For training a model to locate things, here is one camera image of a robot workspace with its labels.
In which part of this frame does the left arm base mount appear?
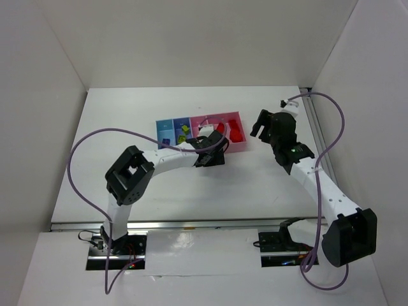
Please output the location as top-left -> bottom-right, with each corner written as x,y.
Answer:
77,229 -> 147,271

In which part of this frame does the white square lego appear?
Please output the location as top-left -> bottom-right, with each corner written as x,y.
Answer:
198,125 -> 214,137

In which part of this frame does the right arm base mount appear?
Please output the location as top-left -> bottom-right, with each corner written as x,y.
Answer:
252,217 -> 312,268

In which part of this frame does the round red lego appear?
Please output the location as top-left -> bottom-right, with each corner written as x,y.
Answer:
229,129 -> 244,143

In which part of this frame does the aluminium front rail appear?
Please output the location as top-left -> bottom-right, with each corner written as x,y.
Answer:
50,217 -> 293,231

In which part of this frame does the narrow pink bin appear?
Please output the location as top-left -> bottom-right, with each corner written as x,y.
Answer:
190,116 -> 213,138

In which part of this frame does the green lego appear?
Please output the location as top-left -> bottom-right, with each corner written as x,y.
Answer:
177,135 -> 187,144
181,125 -> 190,135

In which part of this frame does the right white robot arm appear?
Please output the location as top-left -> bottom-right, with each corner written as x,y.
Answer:
250,110 -> 377,267

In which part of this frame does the purple lego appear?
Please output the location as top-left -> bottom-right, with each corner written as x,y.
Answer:
162,138 -> 170,146

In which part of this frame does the wide pink bin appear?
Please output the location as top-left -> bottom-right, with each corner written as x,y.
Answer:
205,112 -> 247,153

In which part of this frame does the light blue bin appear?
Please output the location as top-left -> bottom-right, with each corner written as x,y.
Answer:
156,119 -> 175,149

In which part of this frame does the dark blue bin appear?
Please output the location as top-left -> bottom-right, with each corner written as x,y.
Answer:
173,117 -> 192,145

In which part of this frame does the aluminium side rail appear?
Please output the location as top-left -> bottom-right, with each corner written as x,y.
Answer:
299,86 -> 351,226

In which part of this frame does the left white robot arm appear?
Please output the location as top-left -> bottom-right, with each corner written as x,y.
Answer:
100,131 -> 229,254

